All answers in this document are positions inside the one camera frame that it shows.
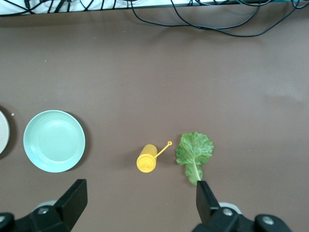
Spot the yellow squeeze bottle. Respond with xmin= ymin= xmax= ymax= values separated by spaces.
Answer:
xmin=136 ymin=141 xmax=173 ymax=174

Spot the green lettuce leaf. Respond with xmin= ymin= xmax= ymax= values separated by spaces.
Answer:
xmin=175 ymin=131 xmax=215 ymax=186

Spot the beige plate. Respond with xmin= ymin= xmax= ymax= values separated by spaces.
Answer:
xmin=0 ymin=111 xmax=11 ymax=155

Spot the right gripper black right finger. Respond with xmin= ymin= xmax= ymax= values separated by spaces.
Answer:
xmin=193 ymin=180 xmax=292 ymax=232

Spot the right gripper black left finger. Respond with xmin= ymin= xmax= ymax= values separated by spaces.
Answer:
xmin=14 ymin=178 xmax=88 ymax=232

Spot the black cable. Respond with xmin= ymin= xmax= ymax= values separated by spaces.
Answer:
xmin=171 ymin=0 xmax=302 ymax=37
xmin=131 ymin=0 xmax=261 ymax=31

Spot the mint green plate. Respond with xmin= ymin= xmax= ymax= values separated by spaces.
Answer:
xmin=23 ymin=110 xmax=86 ymax=174

